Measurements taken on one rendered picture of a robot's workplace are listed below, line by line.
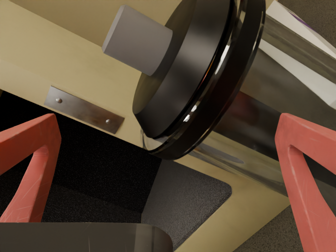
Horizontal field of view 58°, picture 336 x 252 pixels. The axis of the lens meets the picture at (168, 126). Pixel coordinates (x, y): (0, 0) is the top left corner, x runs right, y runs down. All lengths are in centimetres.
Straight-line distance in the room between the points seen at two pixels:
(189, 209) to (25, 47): 28
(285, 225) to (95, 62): 29
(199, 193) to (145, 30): 30
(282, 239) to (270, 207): 4
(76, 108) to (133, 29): 15
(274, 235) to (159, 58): 30
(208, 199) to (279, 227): 9
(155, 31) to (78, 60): 18
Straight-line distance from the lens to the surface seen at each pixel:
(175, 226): 46
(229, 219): 40
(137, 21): 16
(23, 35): 33
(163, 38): 16
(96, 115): 29
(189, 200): 44
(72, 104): 29
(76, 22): 72
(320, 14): 54
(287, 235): 39
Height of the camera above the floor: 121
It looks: 17 degrees down
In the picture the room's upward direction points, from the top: 66 degrees counter-clockwise
